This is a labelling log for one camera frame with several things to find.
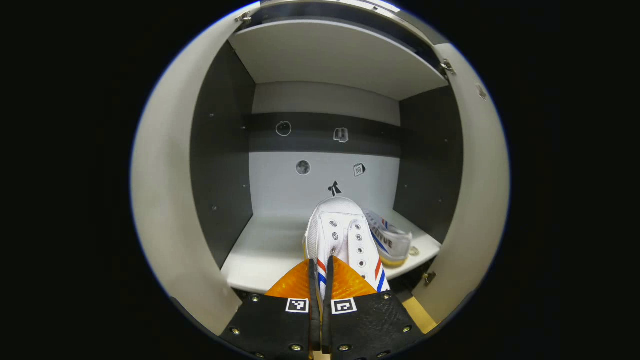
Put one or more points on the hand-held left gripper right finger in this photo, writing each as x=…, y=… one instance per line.
x=370, y=325

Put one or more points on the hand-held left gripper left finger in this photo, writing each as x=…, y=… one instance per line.
x=275, y=325

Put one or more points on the white striped shoe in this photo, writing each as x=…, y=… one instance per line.
x=392, y=242
x=340, y=235

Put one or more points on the grey shoe cabinet door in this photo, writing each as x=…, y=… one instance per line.
x=480, y=200
x=165, y=200

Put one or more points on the grey shoe cabinet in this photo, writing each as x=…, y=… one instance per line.
x=325, y=60

